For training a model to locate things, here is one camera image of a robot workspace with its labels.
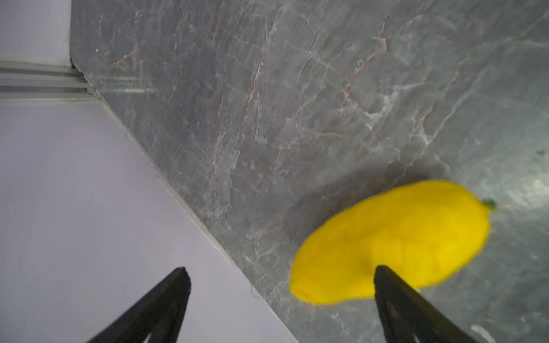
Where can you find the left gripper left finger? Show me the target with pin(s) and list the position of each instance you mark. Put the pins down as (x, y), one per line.
(156, 317)

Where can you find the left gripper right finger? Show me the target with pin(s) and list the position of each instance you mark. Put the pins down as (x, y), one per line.
(408, 317)

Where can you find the yellow mango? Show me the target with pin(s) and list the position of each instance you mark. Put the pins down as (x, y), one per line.
(425, 232)

